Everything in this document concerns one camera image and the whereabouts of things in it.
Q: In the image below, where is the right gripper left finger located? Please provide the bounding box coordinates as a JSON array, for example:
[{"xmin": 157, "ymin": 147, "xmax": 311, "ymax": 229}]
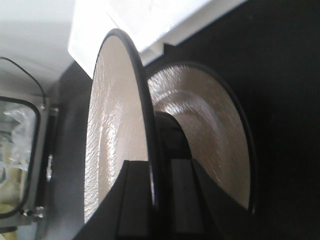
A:
[{"xmin": 74, "ymin": 160, "xmax": 152, "ymax": 240}]

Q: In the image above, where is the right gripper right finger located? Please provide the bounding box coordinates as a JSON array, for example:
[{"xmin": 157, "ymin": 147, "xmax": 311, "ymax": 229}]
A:
[{"xmin": 171, "ymin": 159, "xmax": 258, "ymax": 240}]

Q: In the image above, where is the beige round plate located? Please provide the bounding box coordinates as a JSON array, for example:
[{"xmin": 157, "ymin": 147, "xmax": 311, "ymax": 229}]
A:
[
  {"xmin": 147, "ymin": 62, "xmax": 255, "ymax": 212},
  {"xmin": 84, "ymin": 28, "xmax": 165, "ymax": 222}
]

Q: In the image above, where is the stainless steel cabinet machine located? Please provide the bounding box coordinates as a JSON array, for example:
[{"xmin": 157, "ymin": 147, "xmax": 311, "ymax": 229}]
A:
[{"xmin": 0, "ymin": 66, "xmax": 59, "ymax": 240}]

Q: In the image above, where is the left white storage bin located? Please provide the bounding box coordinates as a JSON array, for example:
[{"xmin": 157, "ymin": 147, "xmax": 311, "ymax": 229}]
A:
[{"xmin": 68, "ymin": 0, "xmax": 244, "ymax": 78}]

